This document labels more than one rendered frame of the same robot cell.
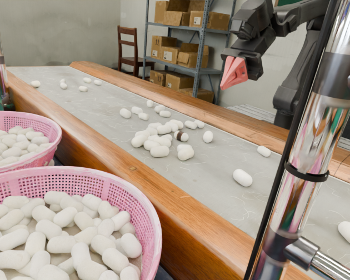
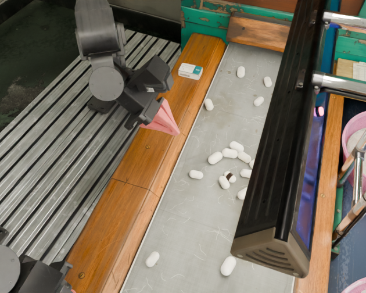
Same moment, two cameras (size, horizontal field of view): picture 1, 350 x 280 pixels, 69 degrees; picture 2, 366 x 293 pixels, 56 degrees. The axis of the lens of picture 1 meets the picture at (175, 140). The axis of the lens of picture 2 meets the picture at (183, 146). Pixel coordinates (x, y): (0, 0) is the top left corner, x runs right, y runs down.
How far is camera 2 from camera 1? 0.70 m
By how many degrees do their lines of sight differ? 85
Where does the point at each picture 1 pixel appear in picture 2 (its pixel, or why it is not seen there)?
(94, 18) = not seen: outside the picture
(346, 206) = (204, 193)
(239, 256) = (323, 243)
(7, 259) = not seen: outside the picture
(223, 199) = (262, 274)
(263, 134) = (115, 265)
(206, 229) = (319, 265)
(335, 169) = (154, 195)
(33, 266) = not seen: outside the picture
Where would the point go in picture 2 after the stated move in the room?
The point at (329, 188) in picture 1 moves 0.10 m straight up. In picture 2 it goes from (185, 202) to (185, 177)
